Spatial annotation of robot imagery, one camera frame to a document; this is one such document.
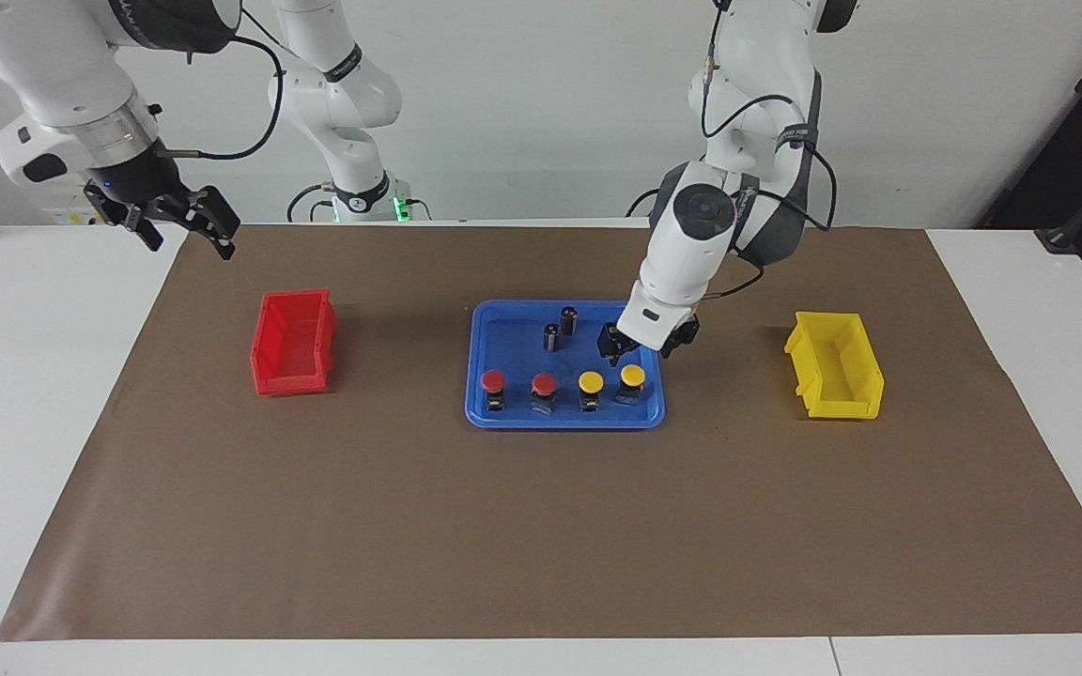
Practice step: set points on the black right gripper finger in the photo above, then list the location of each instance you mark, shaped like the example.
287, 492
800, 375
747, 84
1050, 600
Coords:
217, 221
146, 225

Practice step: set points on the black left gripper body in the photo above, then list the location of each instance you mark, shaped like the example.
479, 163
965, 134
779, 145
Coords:
688, 333

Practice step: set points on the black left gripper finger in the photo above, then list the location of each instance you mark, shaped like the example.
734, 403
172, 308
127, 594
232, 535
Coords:
621, 349
671, 354

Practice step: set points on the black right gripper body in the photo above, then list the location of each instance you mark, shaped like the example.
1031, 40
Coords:
142, 192

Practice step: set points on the yellow push button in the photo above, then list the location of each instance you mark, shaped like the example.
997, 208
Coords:
590, 382
632, 376

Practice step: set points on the red push button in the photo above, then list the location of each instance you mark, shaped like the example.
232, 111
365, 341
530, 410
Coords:
493, 379
543, 383

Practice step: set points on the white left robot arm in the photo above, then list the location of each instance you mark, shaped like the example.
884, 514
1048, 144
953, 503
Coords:
691, 253

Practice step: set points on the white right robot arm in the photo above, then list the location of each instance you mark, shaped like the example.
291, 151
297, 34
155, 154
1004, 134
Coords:
62, 66

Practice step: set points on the blue plastic tray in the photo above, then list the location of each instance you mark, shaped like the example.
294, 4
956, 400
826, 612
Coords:
522, 352

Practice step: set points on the black cylindrical capacitor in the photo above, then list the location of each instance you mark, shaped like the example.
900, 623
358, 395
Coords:
568, 320
551, 338

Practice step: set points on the white socket box yellow label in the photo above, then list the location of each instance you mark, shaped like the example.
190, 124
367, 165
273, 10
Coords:
67, 216

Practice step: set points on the red plastic bin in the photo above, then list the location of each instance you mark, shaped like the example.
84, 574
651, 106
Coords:
292, 347

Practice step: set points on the yellow plastic bin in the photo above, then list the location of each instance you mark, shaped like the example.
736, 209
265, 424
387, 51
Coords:
856, 376

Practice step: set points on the brown paper table mat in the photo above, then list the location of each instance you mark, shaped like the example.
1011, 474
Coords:
409, 526

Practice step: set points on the black partition panel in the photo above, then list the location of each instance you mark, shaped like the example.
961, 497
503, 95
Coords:
1067, 113

